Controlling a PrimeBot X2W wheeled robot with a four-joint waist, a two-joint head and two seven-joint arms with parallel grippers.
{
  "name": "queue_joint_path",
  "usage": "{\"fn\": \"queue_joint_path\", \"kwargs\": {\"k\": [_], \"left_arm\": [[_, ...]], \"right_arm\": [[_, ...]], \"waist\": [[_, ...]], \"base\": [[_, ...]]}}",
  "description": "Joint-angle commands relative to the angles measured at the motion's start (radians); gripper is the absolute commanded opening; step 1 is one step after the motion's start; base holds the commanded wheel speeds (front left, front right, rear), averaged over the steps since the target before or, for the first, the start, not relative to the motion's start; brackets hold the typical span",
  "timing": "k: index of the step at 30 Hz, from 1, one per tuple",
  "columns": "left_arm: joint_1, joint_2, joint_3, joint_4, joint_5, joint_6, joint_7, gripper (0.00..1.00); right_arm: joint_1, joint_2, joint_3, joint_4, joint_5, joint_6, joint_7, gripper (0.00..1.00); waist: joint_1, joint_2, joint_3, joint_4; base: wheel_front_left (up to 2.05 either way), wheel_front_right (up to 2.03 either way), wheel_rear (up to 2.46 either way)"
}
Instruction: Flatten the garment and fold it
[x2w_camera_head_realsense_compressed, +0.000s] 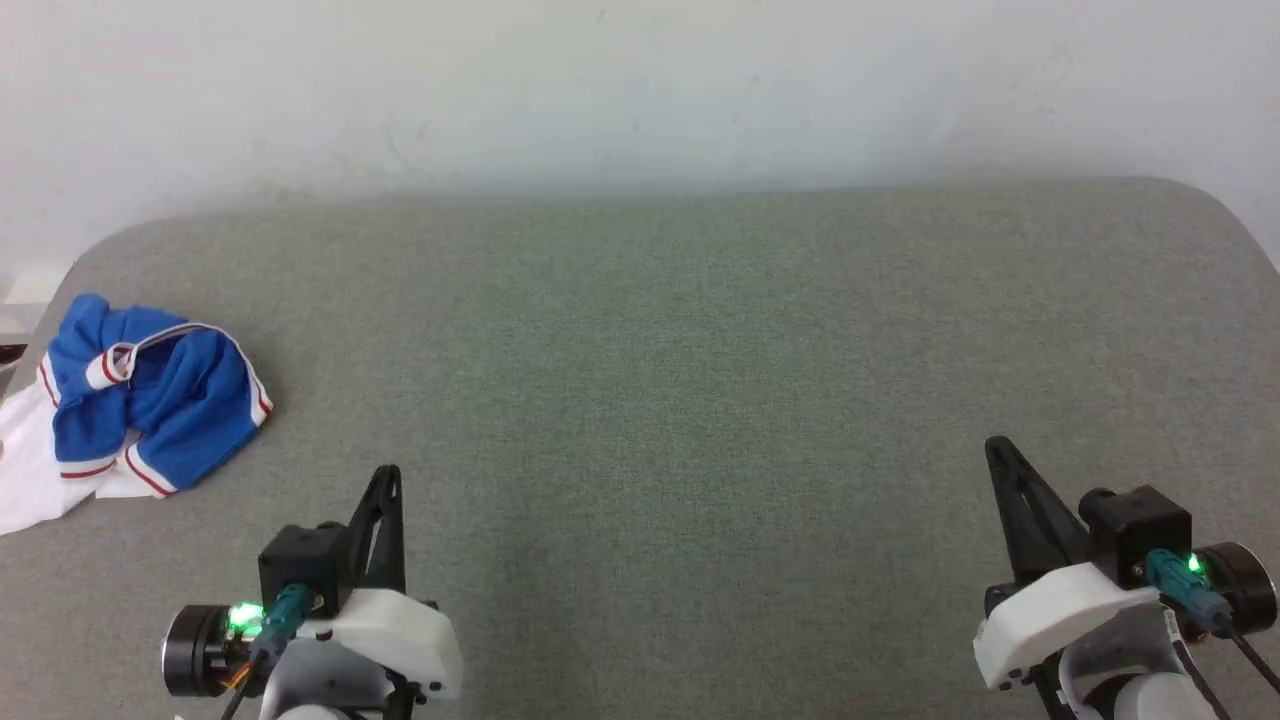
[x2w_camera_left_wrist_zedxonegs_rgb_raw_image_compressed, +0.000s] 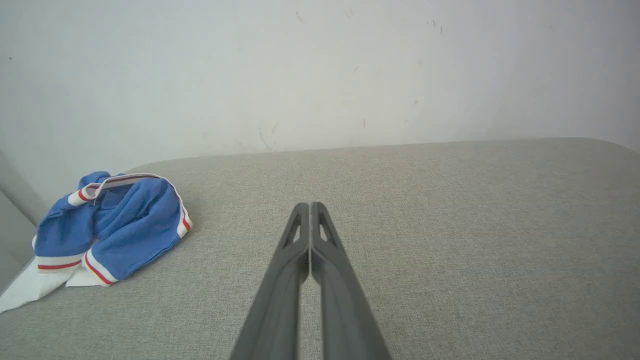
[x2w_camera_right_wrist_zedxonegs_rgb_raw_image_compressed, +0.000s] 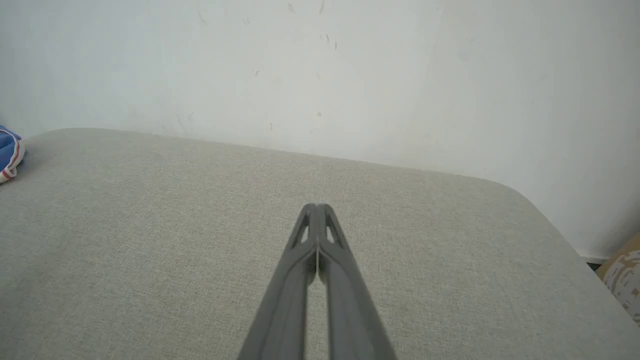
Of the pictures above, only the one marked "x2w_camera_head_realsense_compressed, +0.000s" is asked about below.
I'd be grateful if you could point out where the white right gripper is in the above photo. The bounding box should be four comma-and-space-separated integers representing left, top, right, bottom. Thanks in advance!
974, 436, 1167, 692

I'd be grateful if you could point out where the right camera cable teal plug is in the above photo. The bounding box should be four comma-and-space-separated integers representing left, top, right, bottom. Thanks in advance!
1144, 548, 1280, 697

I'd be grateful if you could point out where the grey fabric sofa cushion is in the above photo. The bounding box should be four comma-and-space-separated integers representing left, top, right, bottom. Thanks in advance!
0, 178, 1280, 720

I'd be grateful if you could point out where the blue white Lakers jersey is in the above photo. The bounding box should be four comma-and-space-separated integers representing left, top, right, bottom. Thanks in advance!
0, 293, 273, 536

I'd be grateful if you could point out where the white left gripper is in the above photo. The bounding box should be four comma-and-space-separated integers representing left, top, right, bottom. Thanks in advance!
298, 464, 464, 702

